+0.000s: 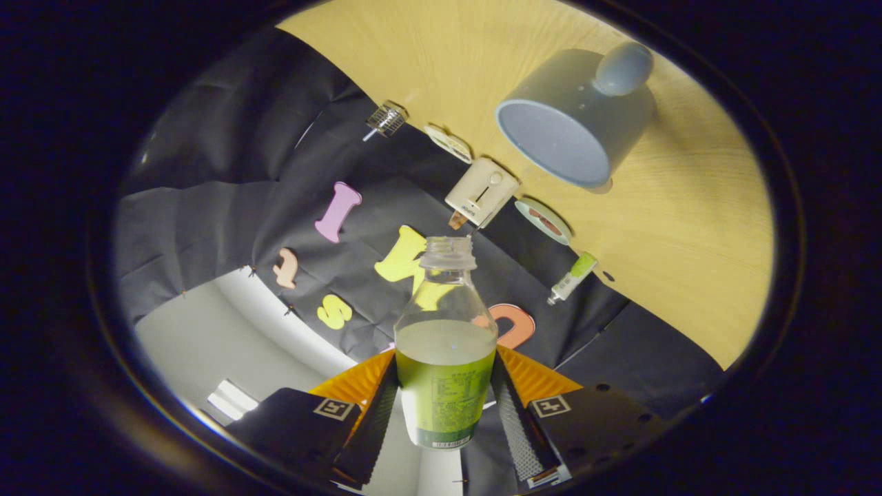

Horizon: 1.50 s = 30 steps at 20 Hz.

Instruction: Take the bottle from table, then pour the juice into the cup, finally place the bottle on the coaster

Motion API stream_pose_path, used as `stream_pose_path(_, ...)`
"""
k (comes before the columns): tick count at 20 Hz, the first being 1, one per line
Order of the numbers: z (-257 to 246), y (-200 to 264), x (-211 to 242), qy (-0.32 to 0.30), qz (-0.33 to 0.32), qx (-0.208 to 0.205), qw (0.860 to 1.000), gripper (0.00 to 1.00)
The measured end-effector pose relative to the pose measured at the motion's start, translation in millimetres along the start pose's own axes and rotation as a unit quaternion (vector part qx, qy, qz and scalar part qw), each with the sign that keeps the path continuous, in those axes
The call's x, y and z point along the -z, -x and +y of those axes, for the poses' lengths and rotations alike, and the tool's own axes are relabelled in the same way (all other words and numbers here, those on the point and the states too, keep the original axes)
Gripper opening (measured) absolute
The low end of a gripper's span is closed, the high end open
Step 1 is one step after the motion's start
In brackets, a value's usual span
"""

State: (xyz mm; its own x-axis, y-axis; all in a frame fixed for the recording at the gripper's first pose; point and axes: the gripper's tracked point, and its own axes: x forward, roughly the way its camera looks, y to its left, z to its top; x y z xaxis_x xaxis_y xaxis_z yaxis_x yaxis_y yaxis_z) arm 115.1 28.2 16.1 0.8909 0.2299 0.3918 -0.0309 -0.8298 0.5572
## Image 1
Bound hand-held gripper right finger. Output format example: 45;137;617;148
491;344;669;490

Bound ceiling light panel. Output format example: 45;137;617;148
207;378;259;421

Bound pale green plate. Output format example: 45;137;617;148
514;198;573;246

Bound white bottle green band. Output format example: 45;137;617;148
547;251;599;306

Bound clear juice bottle green label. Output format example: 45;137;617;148
393;236;499;450

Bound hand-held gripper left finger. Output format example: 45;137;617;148
224;348;400;490

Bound cream toaster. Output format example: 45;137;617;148
444;157;521;229

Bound white divided dish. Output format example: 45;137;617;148
423;123;474;165

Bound pale blue cup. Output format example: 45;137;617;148
495;41;657;189

